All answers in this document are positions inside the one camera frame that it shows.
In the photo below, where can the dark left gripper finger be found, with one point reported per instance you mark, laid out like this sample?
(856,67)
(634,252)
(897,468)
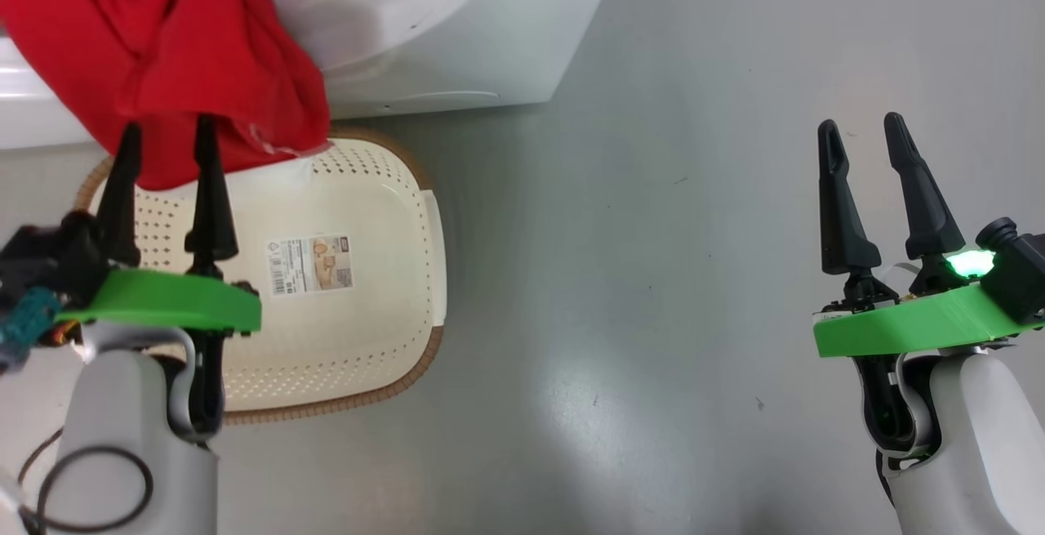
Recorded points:
(121,208)
(211,208)

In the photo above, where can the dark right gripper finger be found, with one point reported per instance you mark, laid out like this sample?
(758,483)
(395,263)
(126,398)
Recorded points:
(922,200)
(845,216)

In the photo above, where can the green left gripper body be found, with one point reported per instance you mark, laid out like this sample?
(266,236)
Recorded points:
(163,298)

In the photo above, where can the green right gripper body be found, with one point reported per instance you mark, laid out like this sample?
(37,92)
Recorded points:
(914,331)

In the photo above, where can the red garment with white trim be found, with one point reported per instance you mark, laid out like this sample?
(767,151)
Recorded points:
(163,45)

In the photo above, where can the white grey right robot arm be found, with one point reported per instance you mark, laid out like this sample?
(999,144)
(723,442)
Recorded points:
(980,453)

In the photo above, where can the cream perforated laundry basket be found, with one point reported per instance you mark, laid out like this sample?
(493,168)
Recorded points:
(359,314)

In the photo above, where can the white front-load washing machine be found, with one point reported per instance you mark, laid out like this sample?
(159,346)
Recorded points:
(457,45)

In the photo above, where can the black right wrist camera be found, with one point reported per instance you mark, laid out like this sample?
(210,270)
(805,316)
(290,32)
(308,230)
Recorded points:
(1020,274)

